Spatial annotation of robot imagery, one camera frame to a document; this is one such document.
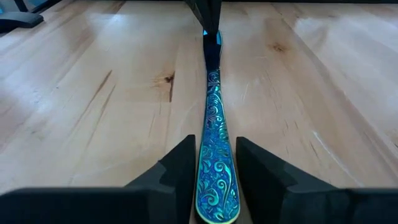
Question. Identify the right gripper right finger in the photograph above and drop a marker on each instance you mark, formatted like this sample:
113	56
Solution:
326	205

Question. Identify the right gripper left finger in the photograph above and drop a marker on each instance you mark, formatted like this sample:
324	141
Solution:
93	205

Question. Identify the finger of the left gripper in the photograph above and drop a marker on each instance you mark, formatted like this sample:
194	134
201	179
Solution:
200	11
215	14

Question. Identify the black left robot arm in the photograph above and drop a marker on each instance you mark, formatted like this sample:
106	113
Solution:
18	20

